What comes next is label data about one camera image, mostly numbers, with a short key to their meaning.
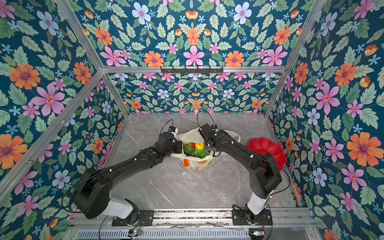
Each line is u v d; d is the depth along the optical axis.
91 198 0.42
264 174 0.45
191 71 0.93
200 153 0.93
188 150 0.91
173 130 0.77
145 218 0.74
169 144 0.68
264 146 1.00
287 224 0.72
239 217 0.73
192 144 0.95
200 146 0.94
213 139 0.61
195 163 0.80
